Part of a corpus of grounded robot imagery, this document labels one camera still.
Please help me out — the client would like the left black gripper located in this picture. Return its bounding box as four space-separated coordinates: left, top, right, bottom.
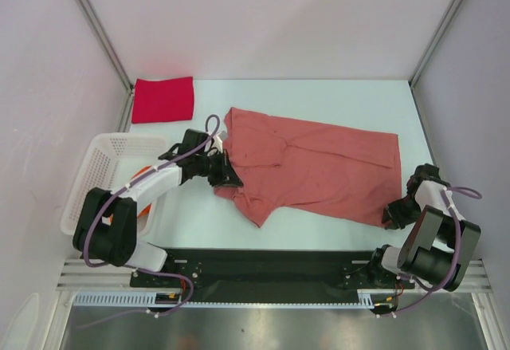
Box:
194 149 243 187

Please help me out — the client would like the salmon pink t shirt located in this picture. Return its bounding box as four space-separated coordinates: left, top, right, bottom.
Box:
214 108 402 228

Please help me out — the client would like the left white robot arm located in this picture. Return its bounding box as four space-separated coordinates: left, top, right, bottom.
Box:
73 129 243 286

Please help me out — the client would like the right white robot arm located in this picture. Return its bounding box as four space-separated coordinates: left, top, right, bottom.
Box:
367 163 482 292

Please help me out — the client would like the folded red t shirt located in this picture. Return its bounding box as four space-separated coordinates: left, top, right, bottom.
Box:
131 77 194 124

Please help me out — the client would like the orange t shirt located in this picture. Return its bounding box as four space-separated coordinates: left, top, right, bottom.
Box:
128 165 153 218

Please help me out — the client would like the white plastic basket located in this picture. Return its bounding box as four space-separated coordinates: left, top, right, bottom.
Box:
60 132 168 236

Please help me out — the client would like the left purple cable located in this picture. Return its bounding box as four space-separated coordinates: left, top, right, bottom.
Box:
75 115 222 327

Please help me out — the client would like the purple cable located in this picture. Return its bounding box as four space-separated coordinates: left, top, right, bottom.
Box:
75 115 222 327
398 185 482 319

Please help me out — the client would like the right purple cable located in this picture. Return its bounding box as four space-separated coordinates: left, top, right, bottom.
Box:
398 185 482 319

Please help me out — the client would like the white slotted cable duct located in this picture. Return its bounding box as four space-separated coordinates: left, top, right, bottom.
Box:
73 289 399 309

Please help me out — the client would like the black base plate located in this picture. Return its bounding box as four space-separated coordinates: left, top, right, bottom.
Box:
129 247 415 305

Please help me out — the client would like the left aluminium frame post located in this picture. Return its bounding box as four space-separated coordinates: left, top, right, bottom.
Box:
57 0 135 92

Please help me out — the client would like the aluminium frame post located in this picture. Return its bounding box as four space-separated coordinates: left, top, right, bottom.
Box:
408 0 465 91
57 0 135 92

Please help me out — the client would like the right aluminium frame post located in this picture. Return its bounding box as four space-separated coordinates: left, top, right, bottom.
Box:
408 0 465 91

